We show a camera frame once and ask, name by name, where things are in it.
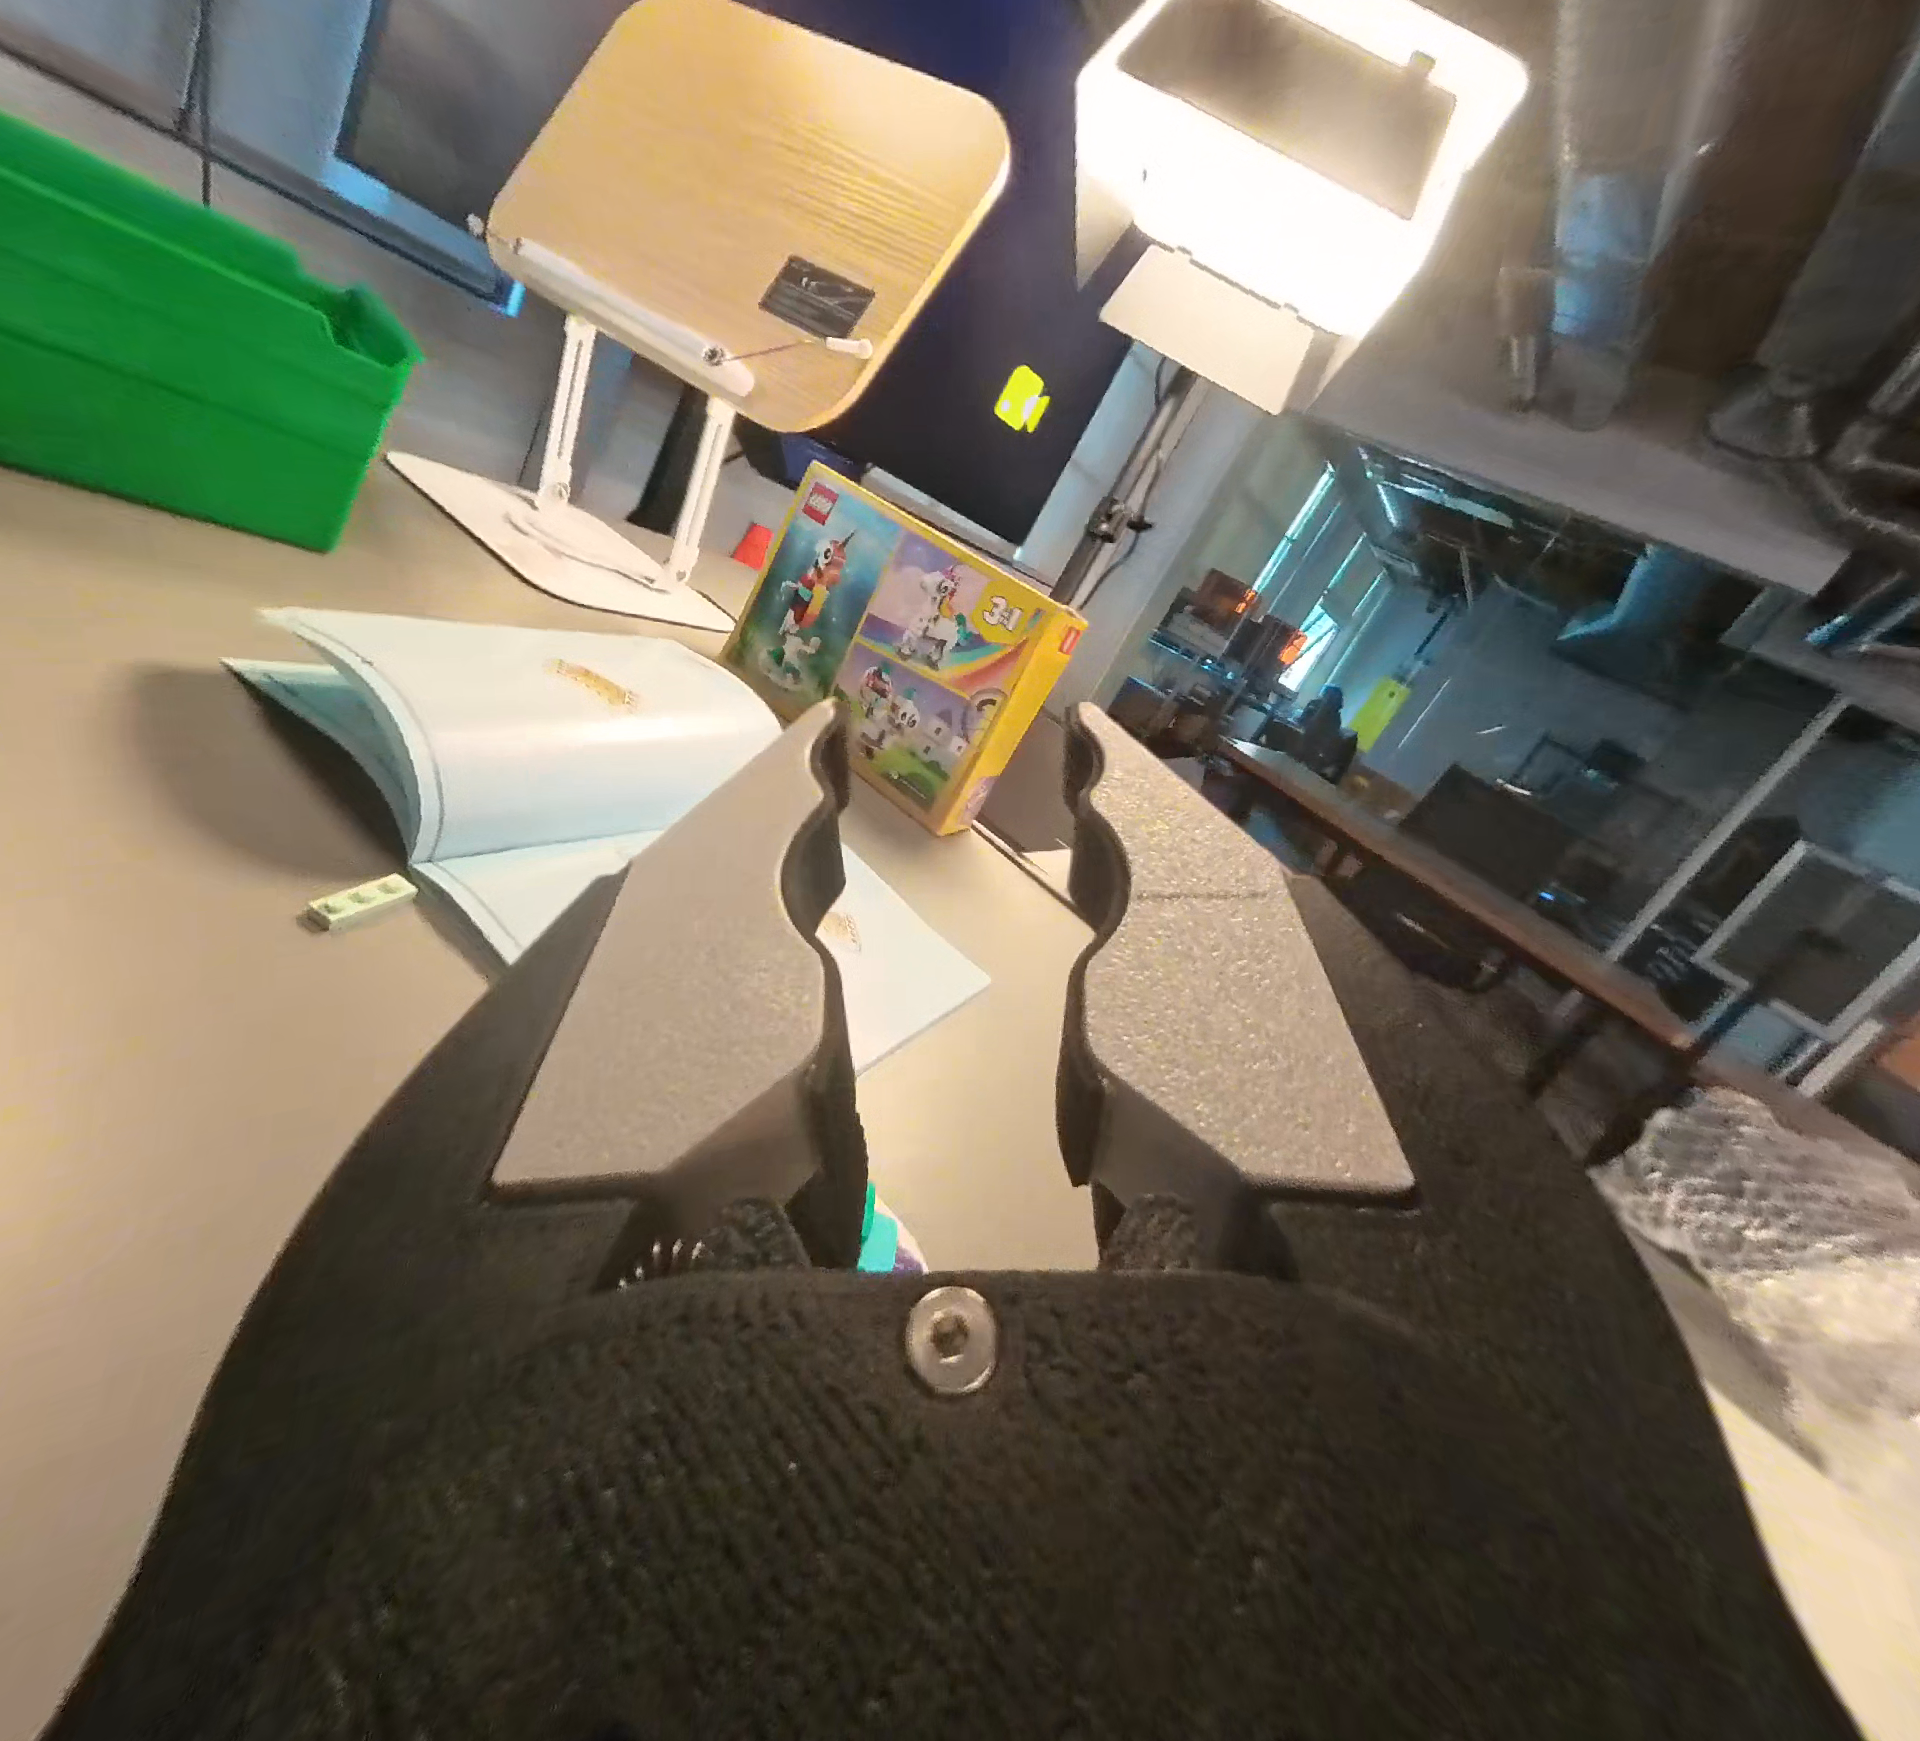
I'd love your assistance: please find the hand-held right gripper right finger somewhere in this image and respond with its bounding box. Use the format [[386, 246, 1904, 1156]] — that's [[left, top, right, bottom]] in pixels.
[[1055, 701, 1422, 1271]]

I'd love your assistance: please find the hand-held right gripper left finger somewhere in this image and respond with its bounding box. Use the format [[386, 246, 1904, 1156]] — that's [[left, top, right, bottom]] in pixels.
[[484, 697, 871, 1271]]

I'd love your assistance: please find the rainbow toy brick piece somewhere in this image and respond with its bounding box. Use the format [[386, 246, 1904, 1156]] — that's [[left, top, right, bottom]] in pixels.
[[856, 1175, 934, 1279]]

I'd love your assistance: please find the green plastic bin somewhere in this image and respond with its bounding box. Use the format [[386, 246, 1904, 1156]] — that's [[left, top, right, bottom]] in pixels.
[[0, 103, 426, 557]]

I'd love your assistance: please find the yellow toy set box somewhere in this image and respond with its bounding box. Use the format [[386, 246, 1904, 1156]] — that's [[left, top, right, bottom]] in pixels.
[[720, 458, 1093, 838]]

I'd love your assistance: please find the long wooden table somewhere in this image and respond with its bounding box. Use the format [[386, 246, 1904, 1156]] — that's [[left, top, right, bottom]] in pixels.
[[1212, 733, 1920, 1129]]

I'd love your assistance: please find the light blue instruction booklet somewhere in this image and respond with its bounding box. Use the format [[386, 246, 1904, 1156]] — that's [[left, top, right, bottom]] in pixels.
[[222, 604, 995, 1080]]

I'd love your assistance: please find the light green toy brick plate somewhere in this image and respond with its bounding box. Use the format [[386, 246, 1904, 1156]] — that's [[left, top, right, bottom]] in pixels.
[[302, 871, 422, 936]]

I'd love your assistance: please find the bubble wrap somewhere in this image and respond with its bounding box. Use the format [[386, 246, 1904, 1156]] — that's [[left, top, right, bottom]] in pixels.
[[1587, 1085, 1920, 1488]]

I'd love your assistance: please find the white studio light panel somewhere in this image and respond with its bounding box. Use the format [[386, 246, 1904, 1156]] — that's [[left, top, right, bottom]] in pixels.
[[1034, 0, 1535, 604]]

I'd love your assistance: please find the wooden book stand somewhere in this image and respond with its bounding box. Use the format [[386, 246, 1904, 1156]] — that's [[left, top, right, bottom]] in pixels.
[[384, 0, 1013, 636]]

